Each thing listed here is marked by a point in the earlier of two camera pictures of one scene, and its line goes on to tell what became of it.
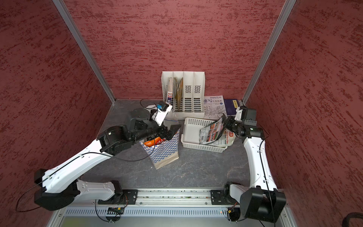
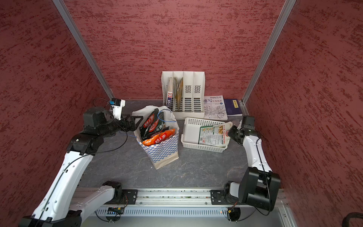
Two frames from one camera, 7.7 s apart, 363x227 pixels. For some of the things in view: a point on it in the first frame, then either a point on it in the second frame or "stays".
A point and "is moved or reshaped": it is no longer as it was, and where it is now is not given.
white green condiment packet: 226,138 is moved or reshaped
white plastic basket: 190,137 stays
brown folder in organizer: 178,91 stays
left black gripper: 162,133 → 133,126
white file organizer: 185,91 stays
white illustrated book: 214,107 stays
